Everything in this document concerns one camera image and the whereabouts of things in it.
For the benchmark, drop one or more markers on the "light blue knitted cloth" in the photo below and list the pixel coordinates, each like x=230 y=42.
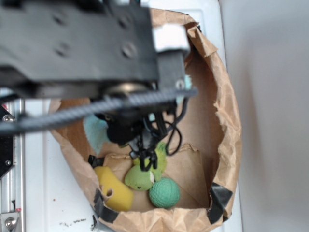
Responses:
x=96 y=129

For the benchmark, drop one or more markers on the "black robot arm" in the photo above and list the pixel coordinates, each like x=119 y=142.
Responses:
x=109 y=52

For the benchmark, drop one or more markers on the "green plush toy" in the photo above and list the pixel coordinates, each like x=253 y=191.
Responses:
x=144 y=180

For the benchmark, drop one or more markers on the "green dimpled rubber ball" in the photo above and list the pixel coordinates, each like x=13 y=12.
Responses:
x=164 y=193

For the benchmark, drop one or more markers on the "yellow sponge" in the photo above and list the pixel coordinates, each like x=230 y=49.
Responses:
x=116 y=194

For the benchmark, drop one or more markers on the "brown paper bag enclosure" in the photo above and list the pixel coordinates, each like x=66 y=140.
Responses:
x=206 y=168

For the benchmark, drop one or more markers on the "aluminium extrusion rail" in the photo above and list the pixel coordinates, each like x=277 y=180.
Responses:
x=12 y=190

